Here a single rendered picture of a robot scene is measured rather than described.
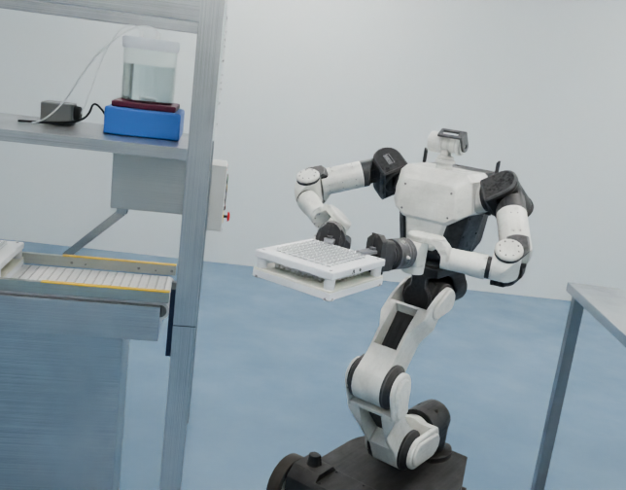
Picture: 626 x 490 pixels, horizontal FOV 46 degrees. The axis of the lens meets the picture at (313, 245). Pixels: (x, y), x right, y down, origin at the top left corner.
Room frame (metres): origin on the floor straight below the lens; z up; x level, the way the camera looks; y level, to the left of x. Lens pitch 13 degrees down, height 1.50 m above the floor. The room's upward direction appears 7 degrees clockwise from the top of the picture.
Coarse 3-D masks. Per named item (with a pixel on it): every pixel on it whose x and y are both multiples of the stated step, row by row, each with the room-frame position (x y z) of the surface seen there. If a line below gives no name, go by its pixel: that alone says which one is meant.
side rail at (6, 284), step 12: (0, 288) 1.85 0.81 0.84; (12, 288) 1.85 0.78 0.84; (24, 288) 1.85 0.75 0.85; (36, 288) 1.86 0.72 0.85; (48, 288) 1.86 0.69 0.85; (60, 288) 1.87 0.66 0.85; (72, 288) 1.87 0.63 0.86; (84, 288) 1.88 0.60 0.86; (96, 288) 1.88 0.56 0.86; (108, 288) 1.89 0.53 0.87; (144, 300) 1.90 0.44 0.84; (156, 300) 1.90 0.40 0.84; (168, 300) 1.91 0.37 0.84
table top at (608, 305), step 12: (576, 288) 2.58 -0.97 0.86; (588, 288) 2.60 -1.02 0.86; (600, 288) 2.62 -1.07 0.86; (612, 288) 2.65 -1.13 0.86; (576, 300) 2.53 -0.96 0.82; (588, 300) 2.43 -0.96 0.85; (600, 300) 2.44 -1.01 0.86; (612, 300) 2.47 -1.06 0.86; (624, 300) 2.49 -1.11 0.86; (600, 312) 2.31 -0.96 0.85; (612, 312) 2.32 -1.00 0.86; (624, 312) 2.33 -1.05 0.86; (612, 324) 2.19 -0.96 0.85; (624, 324) 2.20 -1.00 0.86; (624, 336) 2.09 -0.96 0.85
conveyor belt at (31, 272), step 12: (24, 264) 2.11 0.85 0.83; (12, 276) 1.98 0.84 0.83; (24, 276) 2.00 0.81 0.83; (36, 276) 2.01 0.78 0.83; (48, 276) 2.02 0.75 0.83; (60, 276) 2.04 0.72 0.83; (72, 276) 2.05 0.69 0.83; (84, 276) 2.07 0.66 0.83; (96, 276) 2.08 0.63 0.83; (108, 276) 2.10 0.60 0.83; (120, 276) 2.11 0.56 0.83; (132, 276) 2.13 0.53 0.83; (144, 276) 2.14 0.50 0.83; (156, 276) 2.16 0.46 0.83; (156, 288) 2.04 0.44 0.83; (168, 288) 2.06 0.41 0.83; (108, 300) 1.90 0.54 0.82; (120, 300) 1.91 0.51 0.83; (132, 300) 1.91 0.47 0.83; (168, 312) 1.93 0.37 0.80
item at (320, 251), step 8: (288, 248) 1.82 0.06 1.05; (296, 248) 1.84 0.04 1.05; (304, 248) 1.85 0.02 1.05; (312, 248) 1.86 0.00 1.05; (320, 248) 1.87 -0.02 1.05; (328, 248) 1.88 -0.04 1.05; (336, 248) 1.89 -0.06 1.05; (312, 256) 1.79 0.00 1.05; (320, 256) 1.79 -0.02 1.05; (328, 256) 1.79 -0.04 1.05; (336, 256) 1.82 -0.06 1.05; (344, 256) 1.82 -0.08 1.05
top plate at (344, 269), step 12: (264, 252) 1.80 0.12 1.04; (276, 252) 1.81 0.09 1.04; (288, 264) 1.75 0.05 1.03; (300, 264) 1.73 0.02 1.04; (312, 264) 1.73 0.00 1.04; (336, 264) 1.76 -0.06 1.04; (348, 264) 1.77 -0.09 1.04; (360, 264) 1.78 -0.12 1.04; (372, 264) 1.82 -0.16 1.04; (384, 264) 1.87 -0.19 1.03; (324, 276) 1.69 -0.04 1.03; (336, 276) 1.69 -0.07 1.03
